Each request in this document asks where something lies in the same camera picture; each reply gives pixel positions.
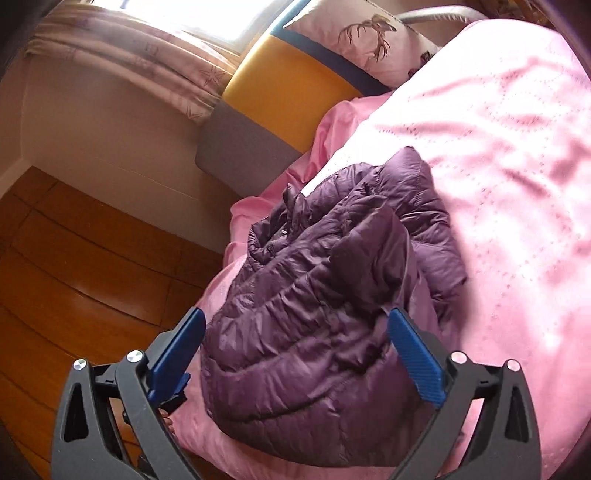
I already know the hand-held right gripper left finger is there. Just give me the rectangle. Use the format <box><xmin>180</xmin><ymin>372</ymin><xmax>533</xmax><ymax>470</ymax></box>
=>
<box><xmin>50</xmin><ymin>307</ymin><xmax>208</xmax><ymax>480</ymax></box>

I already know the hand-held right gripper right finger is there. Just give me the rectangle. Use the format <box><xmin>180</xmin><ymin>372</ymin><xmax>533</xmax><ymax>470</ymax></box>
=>
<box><xmin>388</xmin><ymin>307</ymin><xmax>544</xmax><ymax>480</ymax></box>

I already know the purple puffer jacket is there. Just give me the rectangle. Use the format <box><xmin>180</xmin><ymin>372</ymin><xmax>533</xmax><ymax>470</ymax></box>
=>
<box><xmin>201</xmin><ymin>147</ymin><xmax>468</xmax><ymax>470</ymax></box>

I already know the pink bedspread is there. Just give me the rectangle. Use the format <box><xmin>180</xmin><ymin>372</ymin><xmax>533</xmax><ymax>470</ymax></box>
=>
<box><xmin>173</xmin><ymin>18</ymin><xmax>591</xmax><ymax>480</ymax></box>

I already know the grey yellow blue headboard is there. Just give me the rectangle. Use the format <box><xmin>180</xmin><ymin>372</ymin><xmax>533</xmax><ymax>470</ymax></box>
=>
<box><xmin>195</xmin><ymin>0</ymin><xmax>396</xmax><ymax>198</ymax></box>

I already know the pink patterned curtain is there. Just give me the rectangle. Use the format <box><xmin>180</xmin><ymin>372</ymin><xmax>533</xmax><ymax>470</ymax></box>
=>
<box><xmin>23</xmin><ymin>17</ymin><xmax>242</xmax><ymax>126</ymax></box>

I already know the deer print pillow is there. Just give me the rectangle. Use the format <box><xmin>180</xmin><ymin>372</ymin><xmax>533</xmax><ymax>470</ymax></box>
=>
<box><xmin>283</xmin><ymin>0</ymin><xmax>445</xmax><ymax>90</ymax></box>

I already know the grey curved tube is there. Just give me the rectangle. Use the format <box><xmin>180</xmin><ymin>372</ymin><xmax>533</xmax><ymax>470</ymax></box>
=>
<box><xmin>396</xmin><ymin>4</ymin><xmax>490</xmax><ymax>25</ymax></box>

